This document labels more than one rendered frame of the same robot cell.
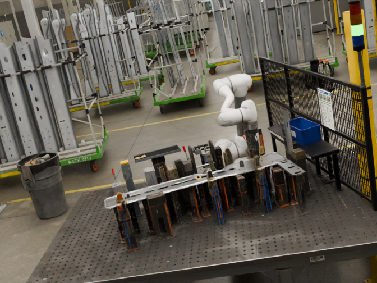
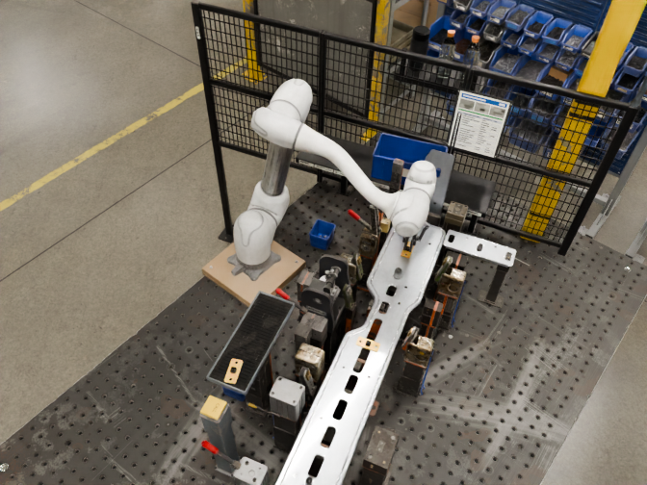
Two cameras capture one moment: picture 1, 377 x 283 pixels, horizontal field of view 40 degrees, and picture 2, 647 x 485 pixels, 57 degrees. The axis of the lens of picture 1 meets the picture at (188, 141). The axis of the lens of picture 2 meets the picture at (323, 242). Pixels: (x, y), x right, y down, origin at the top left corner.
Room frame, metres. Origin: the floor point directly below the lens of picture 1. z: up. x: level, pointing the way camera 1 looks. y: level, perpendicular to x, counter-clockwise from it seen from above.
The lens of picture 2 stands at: (3.17, 1.06, 2.86)
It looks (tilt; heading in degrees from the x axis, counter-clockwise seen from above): 49 degrees down; 300
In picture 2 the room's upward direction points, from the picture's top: 2 degrees clockwise
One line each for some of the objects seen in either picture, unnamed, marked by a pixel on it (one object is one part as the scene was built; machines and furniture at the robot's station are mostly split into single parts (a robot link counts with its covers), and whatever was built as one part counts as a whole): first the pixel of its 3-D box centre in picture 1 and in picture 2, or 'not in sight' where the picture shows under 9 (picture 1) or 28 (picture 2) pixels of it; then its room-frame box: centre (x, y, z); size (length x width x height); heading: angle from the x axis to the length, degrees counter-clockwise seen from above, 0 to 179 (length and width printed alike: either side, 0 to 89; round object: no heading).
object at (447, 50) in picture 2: (322, 71); (447, 53); (3.87, -1.10, 1.53); 0.06 x 0.06 x 0.20
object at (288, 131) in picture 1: (288, 132); (434, 183); (3.70, -0.74, 1.17); 0.12 x 0.01 x 0.34; 9
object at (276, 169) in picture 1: (279, 187); (449, 279); (3.50, -0.58, 0.84); 0.11 x 0.10 x 0.28; 9
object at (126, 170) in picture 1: (131, 190); (221, 439); (3.86, 0.52, 0.92); 0.08 x 0.08 x 0.44; 9
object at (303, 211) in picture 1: (300, 192); (498, 279); (3.32, -0.69, 0.84); 0.11 x 0.06 x 0.29; 9
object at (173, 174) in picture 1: (176, 190); (310, 380); (3.73, 0.17, 0.89); 0.13 x 0.11 x 0.38; 9
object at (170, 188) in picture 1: (196, 179); (368, 349); (3.59, 0.00, 1.00); 1.38 x 0.22 x 0.02; 99
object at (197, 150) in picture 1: (206, 172); (325, 313); (3.82, -0.08, 0.94); 0.18 x 0.13 x 0.49; 99
